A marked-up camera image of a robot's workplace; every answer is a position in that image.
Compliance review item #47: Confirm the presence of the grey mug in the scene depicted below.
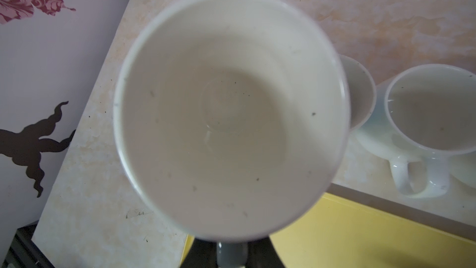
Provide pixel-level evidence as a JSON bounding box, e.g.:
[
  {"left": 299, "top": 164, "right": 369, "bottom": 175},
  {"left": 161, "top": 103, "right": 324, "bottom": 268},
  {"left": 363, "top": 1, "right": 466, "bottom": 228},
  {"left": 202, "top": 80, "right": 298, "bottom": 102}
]
[{"left": 113, "top": 0, "right": 351, "bottom": 268}]

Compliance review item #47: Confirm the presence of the yellow plastic tray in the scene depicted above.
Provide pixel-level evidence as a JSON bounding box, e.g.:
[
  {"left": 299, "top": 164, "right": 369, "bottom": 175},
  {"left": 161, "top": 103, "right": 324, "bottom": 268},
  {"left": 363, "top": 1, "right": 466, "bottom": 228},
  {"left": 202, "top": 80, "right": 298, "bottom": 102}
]
[{"left": 180, "top": 192, "right": 476, "bottom": 268}]

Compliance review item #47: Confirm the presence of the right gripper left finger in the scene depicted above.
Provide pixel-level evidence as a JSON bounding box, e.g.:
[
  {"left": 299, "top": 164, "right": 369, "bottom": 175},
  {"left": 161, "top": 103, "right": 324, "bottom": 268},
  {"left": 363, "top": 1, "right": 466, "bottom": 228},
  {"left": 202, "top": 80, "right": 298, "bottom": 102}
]
[{"left": 180, "top": 238, "right": 218, "bottom": 268}]

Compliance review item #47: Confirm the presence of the white ribbed-base mug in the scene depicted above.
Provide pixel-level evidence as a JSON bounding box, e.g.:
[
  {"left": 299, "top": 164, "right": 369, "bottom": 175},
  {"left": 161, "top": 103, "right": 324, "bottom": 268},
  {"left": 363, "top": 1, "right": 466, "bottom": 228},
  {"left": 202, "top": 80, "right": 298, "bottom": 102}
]
[{"left": 355, "top": 64, "right": 476, "bottom": 199}]

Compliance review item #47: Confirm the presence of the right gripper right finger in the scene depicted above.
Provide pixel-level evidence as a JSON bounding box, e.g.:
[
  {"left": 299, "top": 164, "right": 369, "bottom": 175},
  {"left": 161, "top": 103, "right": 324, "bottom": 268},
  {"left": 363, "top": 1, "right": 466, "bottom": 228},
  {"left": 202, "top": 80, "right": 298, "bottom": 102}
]
[{"left": 247, "top": 237, "right": 285, "bottom": 268}]

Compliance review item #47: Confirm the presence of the light blue mug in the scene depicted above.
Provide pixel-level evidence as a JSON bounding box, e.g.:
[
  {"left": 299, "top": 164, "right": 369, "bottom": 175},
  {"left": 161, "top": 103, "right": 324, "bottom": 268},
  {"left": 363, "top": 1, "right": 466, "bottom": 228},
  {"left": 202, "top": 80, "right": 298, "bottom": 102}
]
[{"left": 340, "top": 55, "right": 376, "bottom": 132}]

